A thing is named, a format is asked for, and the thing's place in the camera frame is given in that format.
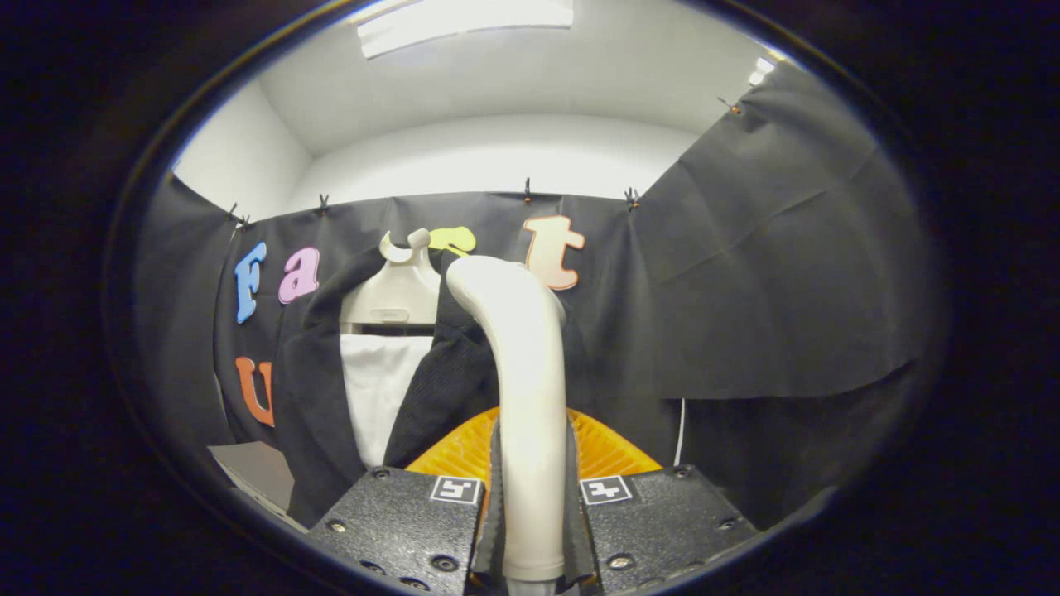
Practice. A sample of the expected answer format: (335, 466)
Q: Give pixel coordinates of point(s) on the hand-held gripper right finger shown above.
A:
(654, 521)

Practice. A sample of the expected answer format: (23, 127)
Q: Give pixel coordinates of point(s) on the white shirt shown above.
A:
(381, 389)

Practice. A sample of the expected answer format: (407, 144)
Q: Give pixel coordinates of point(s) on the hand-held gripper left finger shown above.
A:
(406, 530)

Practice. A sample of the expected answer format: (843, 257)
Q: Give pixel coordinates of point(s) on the ceiling light panel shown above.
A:
(464, 21)
(760, 71)

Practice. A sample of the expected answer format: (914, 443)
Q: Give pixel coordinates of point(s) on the white garment steamer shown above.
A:
(530, 397)

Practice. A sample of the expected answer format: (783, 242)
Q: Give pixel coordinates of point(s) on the black backdrop cloth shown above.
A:
(787, 290)

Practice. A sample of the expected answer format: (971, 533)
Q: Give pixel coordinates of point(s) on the black blazer jacket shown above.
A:
(315, 397)

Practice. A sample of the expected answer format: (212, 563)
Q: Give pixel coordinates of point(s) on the white plastic hanger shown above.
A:
(397, 298)

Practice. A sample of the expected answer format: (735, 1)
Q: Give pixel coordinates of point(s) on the row of black clips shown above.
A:
(527, 192)

